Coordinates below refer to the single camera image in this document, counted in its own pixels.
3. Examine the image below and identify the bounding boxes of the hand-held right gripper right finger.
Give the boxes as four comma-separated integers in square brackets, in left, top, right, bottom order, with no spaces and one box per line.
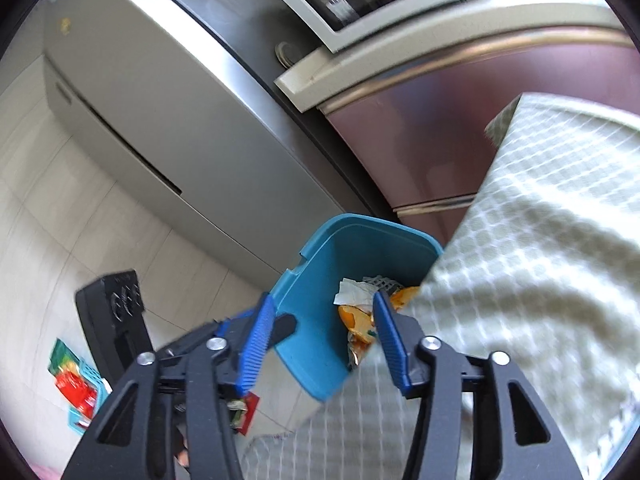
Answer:
[372,290,586,480]

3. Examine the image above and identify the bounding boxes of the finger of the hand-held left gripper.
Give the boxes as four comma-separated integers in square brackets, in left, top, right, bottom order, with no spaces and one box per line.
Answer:
[160,308,263,356]
[272,313,297,350]

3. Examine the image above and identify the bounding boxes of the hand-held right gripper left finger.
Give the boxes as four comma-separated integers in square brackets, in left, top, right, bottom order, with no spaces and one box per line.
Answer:
[60,292,277,480]

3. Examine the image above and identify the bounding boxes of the orange yellow snack bag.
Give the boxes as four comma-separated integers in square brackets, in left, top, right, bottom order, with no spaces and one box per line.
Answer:
[337,285,423,371]

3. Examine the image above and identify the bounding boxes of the blue plastic bin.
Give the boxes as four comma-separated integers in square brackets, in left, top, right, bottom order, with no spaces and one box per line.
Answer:
[270,213,445,402]

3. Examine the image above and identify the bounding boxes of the white tissue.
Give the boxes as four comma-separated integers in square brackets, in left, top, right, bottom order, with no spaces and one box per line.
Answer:
[334,277,376,306]

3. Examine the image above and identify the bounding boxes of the red green packet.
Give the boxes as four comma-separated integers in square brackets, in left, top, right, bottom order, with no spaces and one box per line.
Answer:
[227,394,261,436]

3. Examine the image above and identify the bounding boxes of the colourful packets in blue tray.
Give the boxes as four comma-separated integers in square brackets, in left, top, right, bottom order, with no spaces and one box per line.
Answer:
[67,360,113,433]

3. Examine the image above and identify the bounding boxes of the patterned tablecloth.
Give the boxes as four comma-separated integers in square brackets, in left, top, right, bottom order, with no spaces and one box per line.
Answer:
[240,91,640,480]

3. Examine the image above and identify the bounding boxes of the pink kitchen counter cabinet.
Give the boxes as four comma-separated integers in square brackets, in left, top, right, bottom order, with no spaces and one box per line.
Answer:
[274,0,640,226]

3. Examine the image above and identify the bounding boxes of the grey refrigerator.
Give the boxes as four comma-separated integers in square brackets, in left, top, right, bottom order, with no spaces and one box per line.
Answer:
[30,0,396,281]

